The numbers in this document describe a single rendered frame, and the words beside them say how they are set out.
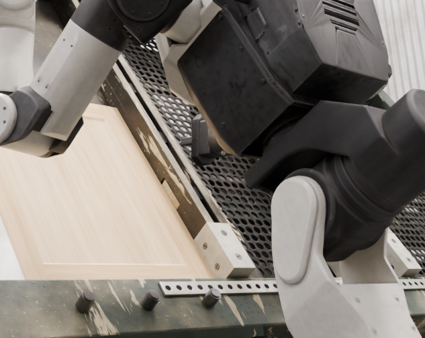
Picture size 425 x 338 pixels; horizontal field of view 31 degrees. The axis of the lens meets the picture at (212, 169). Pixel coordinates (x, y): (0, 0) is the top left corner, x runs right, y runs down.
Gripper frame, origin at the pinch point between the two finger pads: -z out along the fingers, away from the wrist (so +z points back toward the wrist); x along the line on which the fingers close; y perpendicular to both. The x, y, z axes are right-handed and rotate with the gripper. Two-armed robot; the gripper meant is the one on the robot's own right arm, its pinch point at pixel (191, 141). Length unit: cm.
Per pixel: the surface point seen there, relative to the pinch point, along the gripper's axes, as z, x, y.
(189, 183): 13.7, -11.7, 11.9
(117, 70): -14.5, 17.4, 12.5
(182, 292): 33, -33, 28
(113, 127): -6.6, 1.7, 18.2
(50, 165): 4.4, -10.1, 40.4
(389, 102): -33, 33, -127
